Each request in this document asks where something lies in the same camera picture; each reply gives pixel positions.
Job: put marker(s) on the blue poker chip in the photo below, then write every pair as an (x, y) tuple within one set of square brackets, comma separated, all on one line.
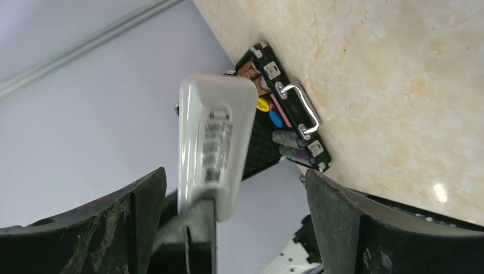
[(276, 118)]

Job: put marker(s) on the black poker chip case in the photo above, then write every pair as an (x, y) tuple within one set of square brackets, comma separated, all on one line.
[(298, 140)]

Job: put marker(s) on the yellow poker chip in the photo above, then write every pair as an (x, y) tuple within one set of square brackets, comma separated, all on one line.
[(263, 105)]

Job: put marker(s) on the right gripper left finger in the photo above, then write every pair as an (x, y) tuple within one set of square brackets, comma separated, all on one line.
[(112, 234)]

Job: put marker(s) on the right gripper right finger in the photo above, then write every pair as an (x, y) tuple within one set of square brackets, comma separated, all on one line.
[(363, 233)]

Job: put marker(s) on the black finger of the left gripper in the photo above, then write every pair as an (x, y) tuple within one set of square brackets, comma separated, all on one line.
[(185, 242)]

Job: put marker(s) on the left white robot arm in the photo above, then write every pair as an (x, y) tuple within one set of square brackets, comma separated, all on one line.
[(300, 255)]

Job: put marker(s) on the white remote control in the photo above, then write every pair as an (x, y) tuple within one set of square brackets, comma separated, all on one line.
[(216, 116)]

